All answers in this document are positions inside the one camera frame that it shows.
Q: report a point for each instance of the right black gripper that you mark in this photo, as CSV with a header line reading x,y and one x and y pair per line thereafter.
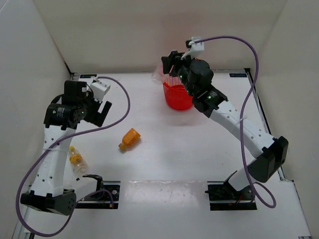
x,y
173,59

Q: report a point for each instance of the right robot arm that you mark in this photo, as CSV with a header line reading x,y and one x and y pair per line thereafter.
x,y
269,153

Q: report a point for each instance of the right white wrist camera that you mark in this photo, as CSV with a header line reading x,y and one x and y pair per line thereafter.
x,y
194,48

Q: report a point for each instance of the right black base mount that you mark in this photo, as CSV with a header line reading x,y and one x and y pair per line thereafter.
x,y
222,198

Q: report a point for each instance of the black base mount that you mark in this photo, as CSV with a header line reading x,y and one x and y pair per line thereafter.
x,y
222,198
101,200

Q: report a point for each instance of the left aluminium frame rail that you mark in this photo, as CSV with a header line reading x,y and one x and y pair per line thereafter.
x,y
25,186

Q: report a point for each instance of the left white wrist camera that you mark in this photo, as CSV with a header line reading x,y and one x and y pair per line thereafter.
x,y
99,89

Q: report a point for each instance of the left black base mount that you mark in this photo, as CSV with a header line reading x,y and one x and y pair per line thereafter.
x,y
101,200

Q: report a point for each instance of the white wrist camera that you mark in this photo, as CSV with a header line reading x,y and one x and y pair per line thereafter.
x,y
194,48
99,89

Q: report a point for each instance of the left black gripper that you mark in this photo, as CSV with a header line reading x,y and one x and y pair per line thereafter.
x,y
100,117

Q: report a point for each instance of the orange plastic bottle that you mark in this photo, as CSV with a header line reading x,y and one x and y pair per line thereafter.
x,y
129,139

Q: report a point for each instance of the clear bottle yellow cap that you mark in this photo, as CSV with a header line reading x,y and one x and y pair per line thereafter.
x,y
78,164

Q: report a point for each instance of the clear bottle blue cap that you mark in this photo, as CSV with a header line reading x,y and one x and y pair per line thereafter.
x,y
158,76

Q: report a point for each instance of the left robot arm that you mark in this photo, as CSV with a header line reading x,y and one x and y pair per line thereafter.
x,y
47,192

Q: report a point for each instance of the red mesh plastic bin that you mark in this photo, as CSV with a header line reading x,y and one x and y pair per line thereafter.
x,y
176,95

